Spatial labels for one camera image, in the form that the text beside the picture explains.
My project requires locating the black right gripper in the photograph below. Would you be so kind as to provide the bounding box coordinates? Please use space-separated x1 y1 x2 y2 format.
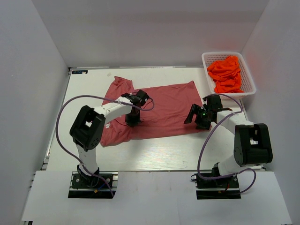
185 104 213 130

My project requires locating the pink red t-shirt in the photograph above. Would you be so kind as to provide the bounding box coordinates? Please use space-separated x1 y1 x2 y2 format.
100 81 202 147

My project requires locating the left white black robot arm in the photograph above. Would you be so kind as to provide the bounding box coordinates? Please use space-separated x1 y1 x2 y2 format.
70 93 149 187

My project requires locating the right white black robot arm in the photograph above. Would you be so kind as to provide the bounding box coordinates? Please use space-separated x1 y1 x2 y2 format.
184 104 273 187

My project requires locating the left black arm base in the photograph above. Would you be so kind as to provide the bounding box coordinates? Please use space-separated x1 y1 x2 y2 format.
68 172 118 199

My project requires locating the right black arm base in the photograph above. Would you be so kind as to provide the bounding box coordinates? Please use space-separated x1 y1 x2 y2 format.
191 173 241 200

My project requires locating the orange crumpled t-shirt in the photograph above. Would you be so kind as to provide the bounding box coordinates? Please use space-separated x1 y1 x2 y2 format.
207 56 243 93

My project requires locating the white perforated plastic basket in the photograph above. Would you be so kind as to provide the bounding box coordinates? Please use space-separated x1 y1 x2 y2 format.
202 52 256 98

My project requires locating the small blue label sticker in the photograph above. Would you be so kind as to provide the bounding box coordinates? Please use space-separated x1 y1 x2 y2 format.
72 70 88 75

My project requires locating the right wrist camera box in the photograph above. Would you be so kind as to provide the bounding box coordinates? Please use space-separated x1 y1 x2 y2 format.
203 95 232 113

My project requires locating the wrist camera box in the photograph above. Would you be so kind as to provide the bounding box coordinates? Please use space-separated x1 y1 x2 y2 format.
121 90 150 106
203 95 232 113

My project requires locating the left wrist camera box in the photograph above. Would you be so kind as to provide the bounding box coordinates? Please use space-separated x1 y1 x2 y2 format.
121 90 150 106

